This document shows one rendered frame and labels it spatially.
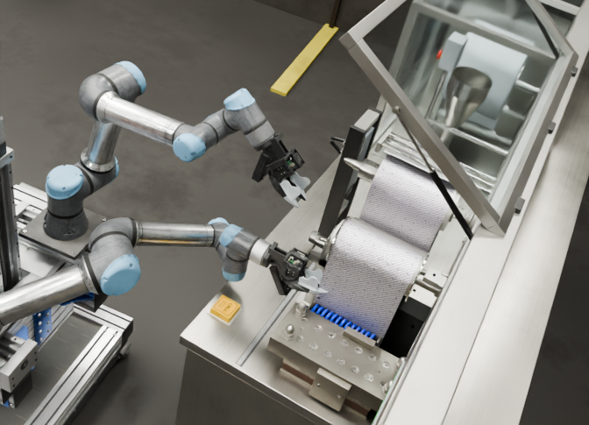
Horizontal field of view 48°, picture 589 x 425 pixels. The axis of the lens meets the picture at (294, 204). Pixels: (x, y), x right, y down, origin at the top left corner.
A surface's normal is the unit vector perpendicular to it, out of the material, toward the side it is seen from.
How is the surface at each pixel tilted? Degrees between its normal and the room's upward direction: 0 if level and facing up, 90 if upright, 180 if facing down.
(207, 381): 90
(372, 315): 90
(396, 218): 92
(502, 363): 0
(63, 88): 0
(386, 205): 92
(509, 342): 0
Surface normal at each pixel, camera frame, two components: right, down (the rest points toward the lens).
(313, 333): 0.20, -0.74
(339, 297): -0.46, 0.51
